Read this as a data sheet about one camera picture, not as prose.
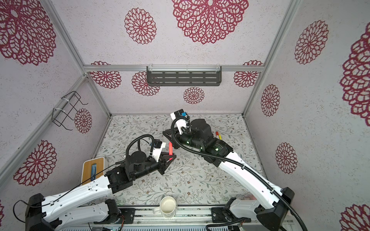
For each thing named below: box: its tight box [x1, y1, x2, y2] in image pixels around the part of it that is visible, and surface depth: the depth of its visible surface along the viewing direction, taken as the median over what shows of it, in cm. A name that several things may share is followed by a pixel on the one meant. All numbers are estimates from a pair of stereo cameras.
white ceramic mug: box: [152, 195, 177, 219], surface depth 79 cm
